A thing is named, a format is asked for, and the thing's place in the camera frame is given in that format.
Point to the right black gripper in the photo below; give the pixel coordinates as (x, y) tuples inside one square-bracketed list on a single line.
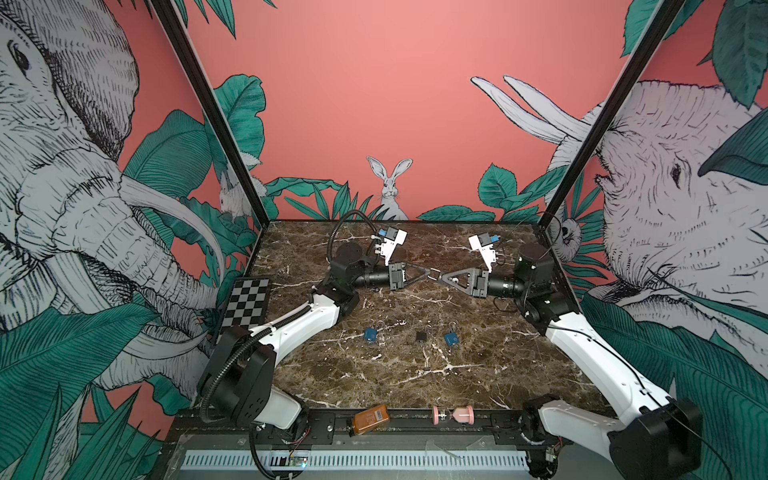
[(477, 283)]

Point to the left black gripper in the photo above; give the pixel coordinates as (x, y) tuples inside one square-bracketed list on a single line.
[(400, 270)]

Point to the blue padlock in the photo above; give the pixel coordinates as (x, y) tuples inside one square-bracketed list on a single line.
[(370, 335), (451, 339)]

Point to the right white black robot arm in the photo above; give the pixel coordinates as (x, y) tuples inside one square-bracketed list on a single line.
[(650, 436)]

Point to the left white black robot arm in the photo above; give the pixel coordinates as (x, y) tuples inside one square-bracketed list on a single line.
[(237, 385)]

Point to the pink hourglass spool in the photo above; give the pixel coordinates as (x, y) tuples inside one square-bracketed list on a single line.
[(460, 415)]

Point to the orange brown box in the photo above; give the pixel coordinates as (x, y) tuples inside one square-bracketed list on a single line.
[(369, 420)]

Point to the black white checkerboard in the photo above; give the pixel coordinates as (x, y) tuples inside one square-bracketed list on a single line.
[(247, 303)]

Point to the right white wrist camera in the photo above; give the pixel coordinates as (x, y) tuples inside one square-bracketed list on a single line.
[(484, 244)]

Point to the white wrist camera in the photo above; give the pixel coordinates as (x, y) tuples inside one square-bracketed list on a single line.
[(386, 241), (484, 244)]

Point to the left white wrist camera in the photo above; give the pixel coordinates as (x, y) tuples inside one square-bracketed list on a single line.
[(386, 241)]

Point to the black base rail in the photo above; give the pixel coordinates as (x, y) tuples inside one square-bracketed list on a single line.
[(504, 426)]

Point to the white slotted cable duct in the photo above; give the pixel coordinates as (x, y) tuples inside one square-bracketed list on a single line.
[(352, 460)]

